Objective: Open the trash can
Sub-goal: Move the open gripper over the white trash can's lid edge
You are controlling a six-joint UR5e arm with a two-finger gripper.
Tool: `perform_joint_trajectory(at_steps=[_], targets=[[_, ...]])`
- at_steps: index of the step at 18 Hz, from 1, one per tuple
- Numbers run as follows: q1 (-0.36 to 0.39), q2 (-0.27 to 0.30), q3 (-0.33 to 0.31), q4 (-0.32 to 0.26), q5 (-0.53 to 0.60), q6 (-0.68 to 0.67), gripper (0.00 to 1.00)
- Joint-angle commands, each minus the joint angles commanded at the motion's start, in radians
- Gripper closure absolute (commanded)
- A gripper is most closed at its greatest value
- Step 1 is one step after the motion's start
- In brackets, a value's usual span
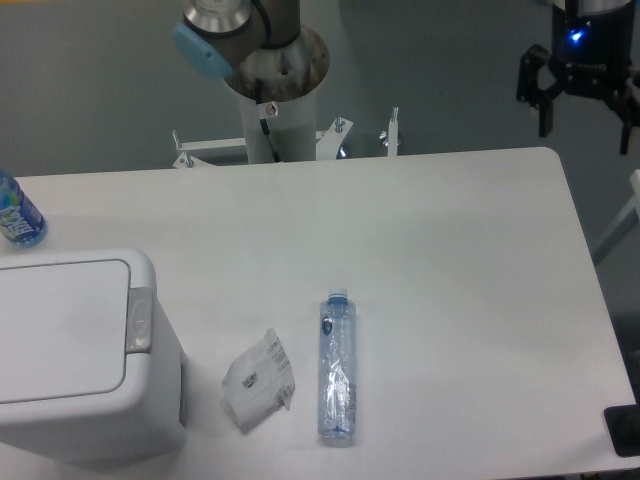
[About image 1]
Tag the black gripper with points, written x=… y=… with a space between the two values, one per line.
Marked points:
x=608 y=80

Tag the grey robot arm blue cap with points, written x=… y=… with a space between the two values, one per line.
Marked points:
x=274 y=64

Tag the white plastic trash can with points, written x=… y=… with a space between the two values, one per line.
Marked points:
x=144 y=416

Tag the white trash can lid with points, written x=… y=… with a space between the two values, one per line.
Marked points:
x=63 y=329

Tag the black robot wrist blue light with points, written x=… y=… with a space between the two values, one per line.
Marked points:
x=592 y=32

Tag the black clamp at table edge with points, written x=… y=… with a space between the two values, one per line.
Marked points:
x=623 y=426

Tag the clear empty plastic bottle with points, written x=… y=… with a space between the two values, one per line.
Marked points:
x=337 y=370

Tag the crumpled clear plastic bag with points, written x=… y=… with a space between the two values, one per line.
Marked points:
x=258 y=383

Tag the grey lid push button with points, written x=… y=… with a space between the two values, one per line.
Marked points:
x=139 y=321

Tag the blue labelled water bottle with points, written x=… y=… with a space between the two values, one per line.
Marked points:
x=22 y=224

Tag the white frame at right edge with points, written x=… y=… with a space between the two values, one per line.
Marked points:
x=621 y=224

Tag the white metal base frame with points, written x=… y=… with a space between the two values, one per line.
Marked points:
x=329 y=144

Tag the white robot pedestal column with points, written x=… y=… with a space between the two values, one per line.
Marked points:
x=279 y=131

